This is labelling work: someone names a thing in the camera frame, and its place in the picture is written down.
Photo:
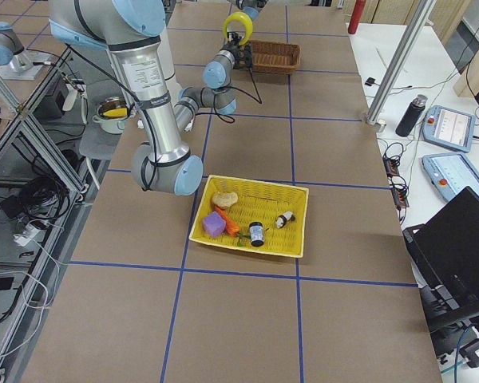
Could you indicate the red bottle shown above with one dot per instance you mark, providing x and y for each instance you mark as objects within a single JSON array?
[{"x": 356, "y": 16}]

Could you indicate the white power adapter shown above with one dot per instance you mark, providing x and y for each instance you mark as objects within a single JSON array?
[{"x": 29, "y": 232}]

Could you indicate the black water bottle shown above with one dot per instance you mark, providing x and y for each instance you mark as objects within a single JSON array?
[{"x": 411, "y": 115}]

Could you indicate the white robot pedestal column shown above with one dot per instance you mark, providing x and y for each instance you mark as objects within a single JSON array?
[{"x": 164, "y": 50}]

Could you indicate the purple foam cube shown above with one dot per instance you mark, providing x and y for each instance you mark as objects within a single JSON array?
[{"x": 213, "y": 224}]

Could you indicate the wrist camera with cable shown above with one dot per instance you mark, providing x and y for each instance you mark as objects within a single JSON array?
[{"x": 246, "y": 63}]

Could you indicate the small black square device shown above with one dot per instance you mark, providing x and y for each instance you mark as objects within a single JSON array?
[{"x": 370, "y": 81}]

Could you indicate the black orange power strip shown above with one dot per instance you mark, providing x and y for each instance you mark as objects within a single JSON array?
[{"x": 398, "y": 185}]

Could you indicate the small dark labelled jar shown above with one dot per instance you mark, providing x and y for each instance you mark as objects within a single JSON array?
[{"x": 256, "y": 232}]

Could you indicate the steel pot with corn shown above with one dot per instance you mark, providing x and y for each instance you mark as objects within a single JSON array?
[{"x": 111, "y": 115}]

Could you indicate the black laptop on stand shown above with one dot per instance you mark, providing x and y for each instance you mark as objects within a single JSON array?
[{"x": 446, "y": 252}]

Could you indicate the yellow tape roll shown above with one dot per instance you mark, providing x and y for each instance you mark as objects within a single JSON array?
[{"x": 242, "y": 18}]

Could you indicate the brown wicker basket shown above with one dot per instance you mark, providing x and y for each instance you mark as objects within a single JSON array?
[{"x": 275, "y": 57}]

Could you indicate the blue teach pendant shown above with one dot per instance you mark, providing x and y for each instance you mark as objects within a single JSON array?
[
  {"x": 450, "y": 173},
  {"x": 449, "y": 128}
]

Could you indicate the black white panda figurine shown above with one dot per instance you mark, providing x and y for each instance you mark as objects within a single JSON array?
[{"x": 283, "y": 219}]

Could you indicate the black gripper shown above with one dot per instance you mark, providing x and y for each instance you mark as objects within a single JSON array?
[{"x": 237, "y": 53}]

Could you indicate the aluminium frame post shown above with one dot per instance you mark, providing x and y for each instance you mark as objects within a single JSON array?
[{"x": 403, "y": 50}]

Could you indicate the bread roll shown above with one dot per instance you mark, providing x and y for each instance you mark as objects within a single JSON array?
[{"x": 224, "y": 200}]

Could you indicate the upper blue teach pendant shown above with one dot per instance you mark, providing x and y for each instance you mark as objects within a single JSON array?
[{"x": 449, "y": 128}]

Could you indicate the lower blue teach pendant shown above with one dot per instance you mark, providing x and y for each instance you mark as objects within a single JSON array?
[{"x": 450, "y": 173}]

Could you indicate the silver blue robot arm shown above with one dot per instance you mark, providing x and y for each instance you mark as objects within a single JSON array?
[
  {"x": 131, "y": 32},
  {"x": 16, "y": 62}
]

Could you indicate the orange toy carrot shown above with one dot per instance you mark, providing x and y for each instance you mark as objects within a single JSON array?
[{"x": 231, "y": 227}]

